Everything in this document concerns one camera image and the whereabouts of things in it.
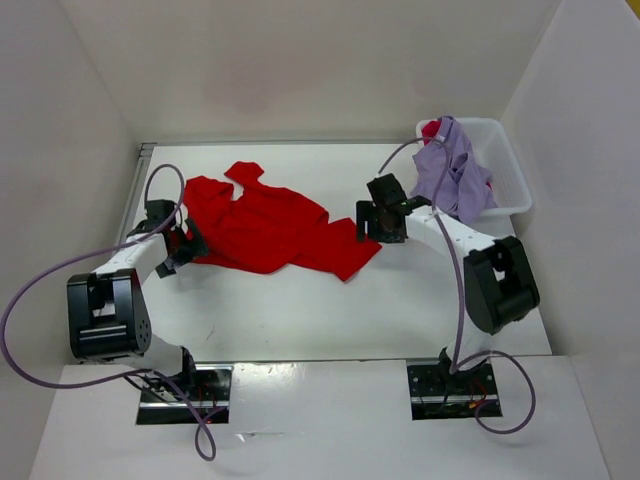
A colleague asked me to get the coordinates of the magenta t shirt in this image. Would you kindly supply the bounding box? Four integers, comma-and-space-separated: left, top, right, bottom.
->
420, 118, 496, 194

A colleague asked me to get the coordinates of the lilac t shirt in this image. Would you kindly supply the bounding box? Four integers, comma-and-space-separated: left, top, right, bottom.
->
409, 115, 500, 224

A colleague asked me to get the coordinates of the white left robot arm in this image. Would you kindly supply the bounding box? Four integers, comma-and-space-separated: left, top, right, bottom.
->
66, 200, 208, 390

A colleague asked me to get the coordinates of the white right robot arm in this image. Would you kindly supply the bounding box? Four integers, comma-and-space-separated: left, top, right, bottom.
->
356, 174, 540, 376

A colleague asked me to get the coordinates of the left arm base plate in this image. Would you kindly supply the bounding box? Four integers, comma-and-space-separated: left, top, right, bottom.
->
136, 363, 233, 426

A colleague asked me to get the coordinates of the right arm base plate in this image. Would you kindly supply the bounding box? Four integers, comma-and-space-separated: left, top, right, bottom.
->
406, 360, 502, 421

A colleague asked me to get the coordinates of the white plastic basket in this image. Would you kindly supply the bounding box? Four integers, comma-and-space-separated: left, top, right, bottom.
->
415, 116, 534, 220

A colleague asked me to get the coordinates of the red t shirt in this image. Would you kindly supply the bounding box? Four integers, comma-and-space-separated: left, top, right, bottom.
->
184, 161, 382, 282

